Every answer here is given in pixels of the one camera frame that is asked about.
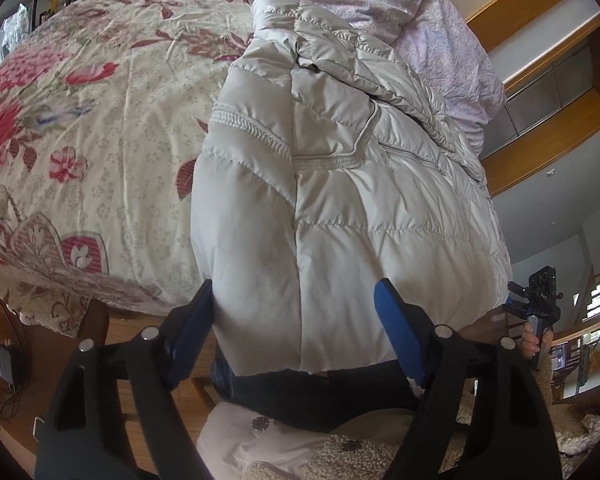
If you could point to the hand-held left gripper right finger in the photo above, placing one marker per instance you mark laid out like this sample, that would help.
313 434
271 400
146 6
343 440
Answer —
400 330

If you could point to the floral bedspread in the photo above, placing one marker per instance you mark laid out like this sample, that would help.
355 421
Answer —
100 135

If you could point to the person's right hand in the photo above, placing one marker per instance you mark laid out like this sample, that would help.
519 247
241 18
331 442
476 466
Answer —
530 340

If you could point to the pale purple pillow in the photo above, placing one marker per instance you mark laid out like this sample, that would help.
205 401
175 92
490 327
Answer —
380 5

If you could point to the crumpled plastic bag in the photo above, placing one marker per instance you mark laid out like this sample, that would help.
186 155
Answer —
16 20

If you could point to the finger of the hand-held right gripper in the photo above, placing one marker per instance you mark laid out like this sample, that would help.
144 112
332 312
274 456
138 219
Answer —
510 307

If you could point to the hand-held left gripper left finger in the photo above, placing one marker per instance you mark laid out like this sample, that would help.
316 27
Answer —
192 330

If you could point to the white puffer jacket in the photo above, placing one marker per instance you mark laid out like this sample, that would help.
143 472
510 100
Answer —
360 200

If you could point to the grey power adapter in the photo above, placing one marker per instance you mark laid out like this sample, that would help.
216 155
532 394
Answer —
6 367

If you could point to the person's dark jeans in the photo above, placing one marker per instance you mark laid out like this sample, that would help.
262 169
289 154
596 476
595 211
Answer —
280 395

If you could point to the wooden stair railing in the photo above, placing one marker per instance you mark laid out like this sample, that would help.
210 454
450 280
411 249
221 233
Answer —
587 345

